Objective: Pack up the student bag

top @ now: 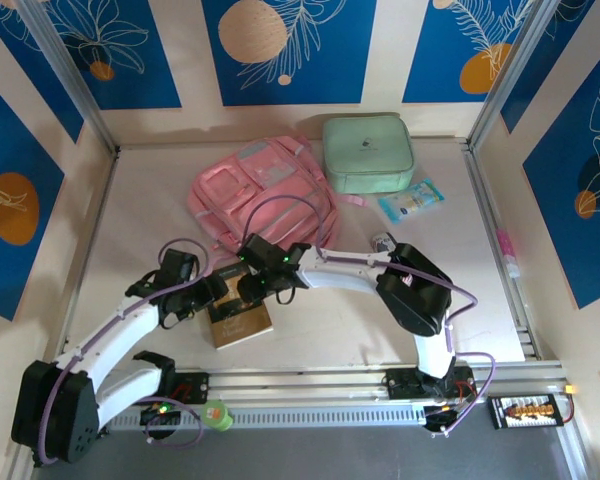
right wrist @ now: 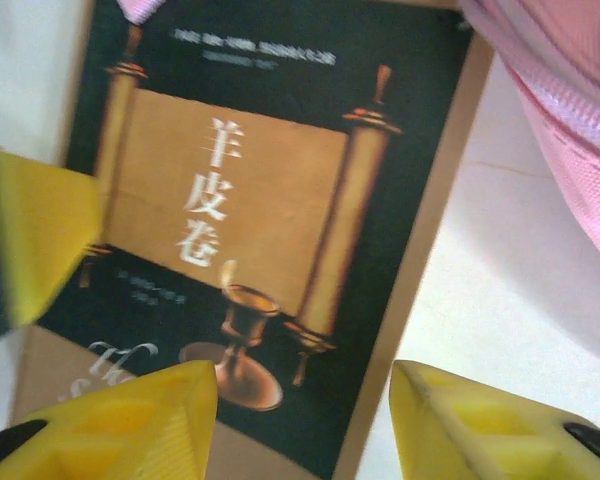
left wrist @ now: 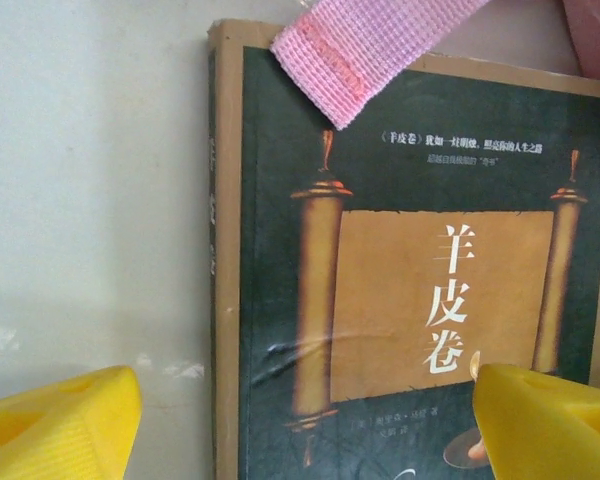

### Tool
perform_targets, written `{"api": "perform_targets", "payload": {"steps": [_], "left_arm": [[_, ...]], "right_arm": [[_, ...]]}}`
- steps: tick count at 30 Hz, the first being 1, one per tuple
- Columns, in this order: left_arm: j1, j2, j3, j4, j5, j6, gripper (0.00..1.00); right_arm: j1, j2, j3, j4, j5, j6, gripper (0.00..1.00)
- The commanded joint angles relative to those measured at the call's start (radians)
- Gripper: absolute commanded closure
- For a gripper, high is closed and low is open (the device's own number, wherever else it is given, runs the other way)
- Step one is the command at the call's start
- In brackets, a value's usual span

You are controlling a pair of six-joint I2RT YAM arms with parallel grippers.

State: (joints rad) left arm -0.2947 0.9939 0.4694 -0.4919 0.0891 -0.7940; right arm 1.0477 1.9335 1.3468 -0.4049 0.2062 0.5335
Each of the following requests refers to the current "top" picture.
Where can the flag print pencil case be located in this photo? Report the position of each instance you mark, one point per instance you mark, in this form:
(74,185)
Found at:
(382,242)

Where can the blue wet wipes pack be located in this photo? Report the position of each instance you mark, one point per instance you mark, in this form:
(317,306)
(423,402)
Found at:
(412,200)

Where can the pink dotted item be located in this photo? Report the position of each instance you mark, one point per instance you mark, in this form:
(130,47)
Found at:
(506,247)

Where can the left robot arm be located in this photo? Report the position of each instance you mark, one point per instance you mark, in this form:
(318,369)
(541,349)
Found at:
(65,415)

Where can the black power distribution board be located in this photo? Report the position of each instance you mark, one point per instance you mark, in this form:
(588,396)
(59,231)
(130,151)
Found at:
(525,411)

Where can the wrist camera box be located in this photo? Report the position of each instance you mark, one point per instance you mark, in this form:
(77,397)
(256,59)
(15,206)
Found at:
(263,252)
(178,265)

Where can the pink backpack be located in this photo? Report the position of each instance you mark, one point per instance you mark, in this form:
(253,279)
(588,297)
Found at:
(220,195)

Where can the aluminium frame post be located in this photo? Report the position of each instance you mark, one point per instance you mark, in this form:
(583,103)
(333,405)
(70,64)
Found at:
(510,75)
(75,75)

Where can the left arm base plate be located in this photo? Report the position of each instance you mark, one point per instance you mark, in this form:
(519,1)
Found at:
(195,387)

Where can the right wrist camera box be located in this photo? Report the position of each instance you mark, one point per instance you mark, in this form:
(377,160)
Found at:
(263,252)

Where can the aluminium mounting rail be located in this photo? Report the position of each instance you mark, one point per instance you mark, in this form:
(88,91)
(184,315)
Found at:
(305,382)

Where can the aluminium side rail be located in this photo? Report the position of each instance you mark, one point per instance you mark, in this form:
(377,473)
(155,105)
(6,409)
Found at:
(485,200)

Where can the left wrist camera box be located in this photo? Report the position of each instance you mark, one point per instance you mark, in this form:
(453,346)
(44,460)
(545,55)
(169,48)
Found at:
(178,265)

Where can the yellow power connector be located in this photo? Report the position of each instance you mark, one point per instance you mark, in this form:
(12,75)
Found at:
(571,390)

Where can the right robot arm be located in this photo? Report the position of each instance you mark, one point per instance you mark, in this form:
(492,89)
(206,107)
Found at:
(420,300)

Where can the mint green zip bag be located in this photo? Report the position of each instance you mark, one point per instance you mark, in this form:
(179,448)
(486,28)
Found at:
(365,150)

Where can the brown book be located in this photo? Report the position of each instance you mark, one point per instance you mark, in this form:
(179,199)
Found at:
(242,325)

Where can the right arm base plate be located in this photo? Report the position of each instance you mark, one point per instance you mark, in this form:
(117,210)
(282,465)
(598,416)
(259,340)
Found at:
(400,382)

